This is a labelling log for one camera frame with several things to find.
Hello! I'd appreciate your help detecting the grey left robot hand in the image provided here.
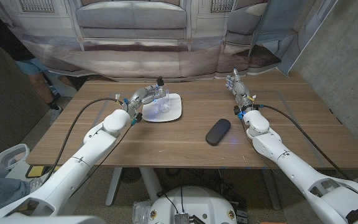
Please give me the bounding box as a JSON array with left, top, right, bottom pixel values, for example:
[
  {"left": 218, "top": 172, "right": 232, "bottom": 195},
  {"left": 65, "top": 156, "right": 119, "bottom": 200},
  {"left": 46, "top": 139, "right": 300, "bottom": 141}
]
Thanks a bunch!
[{"left": 123, "top": 83, "right": 167, "bottom": 117}]

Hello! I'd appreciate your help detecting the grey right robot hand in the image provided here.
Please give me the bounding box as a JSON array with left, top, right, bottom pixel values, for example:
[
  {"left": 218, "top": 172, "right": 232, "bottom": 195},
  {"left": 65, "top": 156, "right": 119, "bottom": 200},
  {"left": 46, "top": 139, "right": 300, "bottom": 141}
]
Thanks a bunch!
[{"left": 225, "top": 68, "right": 257, "bottom": 113}]

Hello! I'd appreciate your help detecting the clear dispenser bottle black pump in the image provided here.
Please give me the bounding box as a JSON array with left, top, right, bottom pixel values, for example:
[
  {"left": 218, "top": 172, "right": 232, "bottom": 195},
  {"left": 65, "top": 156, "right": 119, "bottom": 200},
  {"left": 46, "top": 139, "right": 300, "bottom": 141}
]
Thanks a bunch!
[{"left": 154, "top": 77, "right": 172, "bottom": 114}]

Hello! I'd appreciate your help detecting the white square paper plate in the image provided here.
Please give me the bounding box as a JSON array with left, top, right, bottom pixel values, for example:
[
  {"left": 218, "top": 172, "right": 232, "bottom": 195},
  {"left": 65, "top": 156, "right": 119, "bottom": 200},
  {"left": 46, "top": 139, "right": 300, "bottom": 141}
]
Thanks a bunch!
[{"left": 141, "top": 93, "right": 183, "bottom": 123}]

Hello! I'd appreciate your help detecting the black glasses case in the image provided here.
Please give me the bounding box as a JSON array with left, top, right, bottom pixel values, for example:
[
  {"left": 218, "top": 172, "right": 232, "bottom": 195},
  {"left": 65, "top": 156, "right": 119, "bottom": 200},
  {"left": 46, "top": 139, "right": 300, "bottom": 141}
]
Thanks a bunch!
[{"left": 205, "top": 118, "right": 232, "bottom": 147}]

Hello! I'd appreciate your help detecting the printed living room backdrop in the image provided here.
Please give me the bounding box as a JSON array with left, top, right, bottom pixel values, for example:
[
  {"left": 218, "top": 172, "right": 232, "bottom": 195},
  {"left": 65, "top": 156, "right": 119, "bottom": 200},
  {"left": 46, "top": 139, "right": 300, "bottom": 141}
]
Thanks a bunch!
[{"left": 0, "top": 0, "right": 338, "bottom": 83}]

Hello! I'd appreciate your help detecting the black ribbed round object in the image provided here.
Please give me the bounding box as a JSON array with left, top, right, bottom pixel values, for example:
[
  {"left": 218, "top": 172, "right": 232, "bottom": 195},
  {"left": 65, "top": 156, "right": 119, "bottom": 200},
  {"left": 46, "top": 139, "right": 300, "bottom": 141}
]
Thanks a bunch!
[{"left": 121, "top": 167, "right": 143, "bottom": 184}]

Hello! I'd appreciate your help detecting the white table column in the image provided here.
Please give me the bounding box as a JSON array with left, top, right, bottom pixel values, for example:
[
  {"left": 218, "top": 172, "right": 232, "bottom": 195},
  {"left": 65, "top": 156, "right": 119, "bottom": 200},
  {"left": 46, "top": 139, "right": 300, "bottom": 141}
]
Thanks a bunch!
[{"left": 139, "top": 167, "right": 163, "bottom": 203}]

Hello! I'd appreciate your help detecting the white slanted table leg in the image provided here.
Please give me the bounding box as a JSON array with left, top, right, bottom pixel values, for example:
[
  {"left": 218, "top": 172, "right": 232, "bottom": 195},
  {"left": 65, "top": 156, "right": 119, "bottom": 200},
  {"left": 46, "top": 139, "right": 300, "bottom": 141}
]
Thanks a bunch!
[{"left": 105, "top": 167, "right": 123, "bottom": 207}]

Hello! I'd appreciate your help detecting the grey table leg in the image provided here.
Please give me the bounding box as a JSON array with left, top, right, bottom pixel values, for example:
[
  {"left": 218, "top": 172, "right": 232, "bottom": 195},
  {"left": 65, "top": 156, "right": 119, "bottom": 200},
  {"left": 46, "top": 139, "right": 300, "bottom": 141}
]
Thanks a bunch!
[{"left": 260, "top": 169, "right": 282, "bottom": 210}]

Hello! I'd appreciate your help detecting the clear plastic container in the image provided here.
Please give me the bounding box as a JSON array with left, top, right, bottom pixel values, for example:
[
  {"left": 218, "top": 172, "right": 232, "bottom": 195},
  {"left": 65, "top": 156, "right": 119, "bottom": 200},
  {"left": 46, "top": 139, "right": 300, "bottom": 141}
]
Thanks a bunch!
[{"left": 132, "top": 200, "right": 151, "bottom": 224}]

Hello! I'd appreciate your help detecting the person in black shirt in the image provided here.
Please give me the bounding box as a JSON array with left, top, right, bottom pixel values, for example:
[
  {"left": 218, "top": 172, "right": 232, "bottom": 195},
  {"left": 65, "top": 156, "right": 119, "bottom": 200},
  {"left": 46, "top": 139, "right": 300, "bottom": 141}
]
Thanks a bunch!
[{"left": 0, "top": 0, "right": 78, "bottom": 121}]

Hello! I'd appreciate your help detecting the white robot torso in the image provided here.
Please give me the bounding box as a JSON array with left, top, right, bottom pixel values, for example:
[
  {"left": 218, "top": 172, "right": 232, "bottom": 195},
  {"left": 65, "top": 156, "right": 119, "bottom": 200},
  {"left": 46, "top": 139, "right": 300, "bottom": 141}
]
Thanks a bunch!
[{"left": 147, "top": 185, "right": 238, "bottom": 224}]

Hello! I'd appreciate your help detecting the yellow black flat object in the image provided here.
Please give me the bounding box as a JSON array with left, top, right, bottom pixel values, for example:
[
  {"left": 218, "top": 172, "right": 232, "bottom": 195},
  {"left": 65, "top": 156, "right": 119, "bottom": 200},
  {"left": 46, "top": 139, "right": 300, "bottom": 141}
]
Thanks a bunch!
[{"left": 25, "top": 164, "right": 62, "bottom": 179}]

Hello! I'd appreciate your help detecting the metal finned module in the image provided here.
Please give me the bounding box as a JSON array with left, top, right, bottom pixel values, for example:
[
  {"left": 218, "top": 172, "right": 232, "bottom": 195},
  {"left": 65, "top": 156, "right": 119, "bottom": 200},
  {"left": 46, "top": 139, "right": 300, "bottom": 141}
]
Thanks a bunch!
[{"left": 174, "top": 213, "right": 190, "bottom": 224}]

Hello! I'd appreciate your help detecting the dark partition panel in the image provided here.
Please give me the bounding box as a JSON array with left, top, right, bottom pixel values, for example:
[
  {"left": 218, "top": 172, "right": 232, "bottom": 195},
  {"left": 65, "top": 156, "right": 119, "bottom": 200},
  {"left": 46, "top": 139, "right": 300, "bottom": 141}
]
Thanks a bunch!
[{"left": 0, "top": 39, "right": 51, "bottom": 158}]

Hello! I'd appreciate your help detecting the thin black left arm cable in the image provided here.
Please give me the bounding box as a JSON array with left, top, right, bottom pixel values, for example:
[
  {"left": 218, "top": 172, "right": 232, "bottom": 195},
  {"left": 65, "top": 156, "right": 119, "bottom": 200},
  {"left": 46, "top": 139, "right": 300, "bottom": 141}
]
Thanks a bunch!
[{"left": 69, "top": 123, "right": 135, "bottom": 200}]

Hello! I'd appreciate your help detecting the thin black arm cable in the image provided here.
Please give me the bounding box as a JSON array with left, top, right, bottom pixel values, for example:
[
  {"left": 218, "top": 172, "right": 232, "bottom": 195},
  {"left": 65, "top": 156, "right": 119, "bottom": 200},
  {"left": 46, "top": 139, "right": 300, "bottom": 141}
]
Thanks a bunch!
[
  {"left": 240, "top": 118, "right": 307, "bottom": 200},
  {"left": 69, "top": 123, "right": 135, "bottom": 200}
]

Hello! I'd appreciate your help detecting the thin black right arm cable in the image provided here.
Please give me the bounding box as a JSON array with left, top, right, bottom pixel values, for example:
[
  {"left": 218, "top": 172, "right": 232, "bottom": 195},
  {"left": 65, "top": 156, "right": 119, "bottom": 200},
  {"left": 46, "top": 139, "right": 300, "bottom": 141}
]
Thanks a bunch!
[{"left": 240, "top": 118, "right": 307, "bottom": 200}]

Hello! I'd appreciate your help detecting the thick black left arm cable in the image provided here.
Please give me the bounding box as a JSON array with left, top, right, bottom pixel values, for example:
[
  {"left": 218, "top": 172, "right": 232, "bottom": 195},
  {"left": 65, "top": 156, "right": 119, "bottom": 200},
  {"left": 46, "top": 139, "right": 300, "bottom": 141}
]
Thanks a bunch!
[{"left": 41, "top": 96, "right": 126, "bottom": 185}]

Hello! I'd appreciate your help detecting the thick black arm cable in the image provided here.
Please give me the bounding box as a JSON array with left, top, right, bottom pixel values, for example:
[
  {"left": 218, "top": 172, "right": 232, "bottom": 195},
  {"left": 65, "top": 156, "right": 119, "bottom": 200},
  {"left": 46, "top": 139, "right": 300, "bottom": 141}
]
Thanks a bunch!
[
  {"left": 256, "top": 104, "right": 351, "bottom": 180},
  {"left": 41, "top": 96, "right": 126, "bottom": 185}
]

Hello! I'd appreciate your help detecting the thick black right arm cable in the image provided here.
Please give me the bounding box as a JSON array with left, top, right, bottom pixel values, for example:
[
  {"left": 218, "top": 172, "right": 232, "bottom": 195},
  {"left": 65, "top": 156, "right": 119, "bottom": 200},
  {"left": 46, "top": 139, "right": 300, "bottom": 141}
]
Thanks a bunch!
[{"left": 256, "top": 104, "right": 351, "bottom": 180}]

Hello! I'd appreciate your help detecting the white grey chair frame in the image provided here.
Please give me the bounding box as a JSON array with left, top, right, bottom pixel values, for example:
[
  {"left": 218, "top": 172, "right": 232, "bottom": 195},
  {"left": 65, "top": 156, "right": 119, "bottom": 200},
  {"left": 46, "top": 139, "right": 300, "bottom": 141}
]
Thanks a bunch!
[{"left": 0, "top": 143, "right": 30, "bottom": 180}]

